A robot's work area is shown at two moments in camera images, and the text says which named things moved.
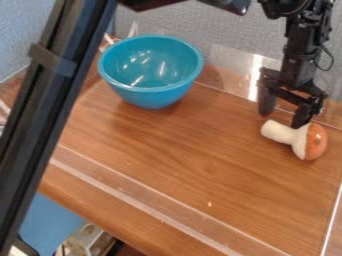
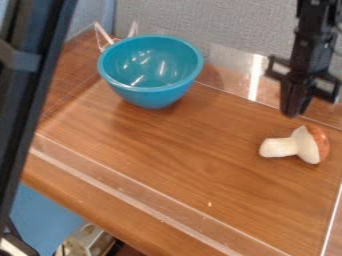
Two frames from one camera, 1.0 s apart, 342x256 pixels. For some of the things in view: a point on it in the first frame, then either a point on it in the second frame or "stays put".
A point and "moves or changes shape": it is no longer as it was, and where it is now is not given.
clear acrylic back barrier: (231, 68) stays put
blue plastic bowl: (153, 69) stays put
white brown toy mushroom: (307, 139) moves or changes shape
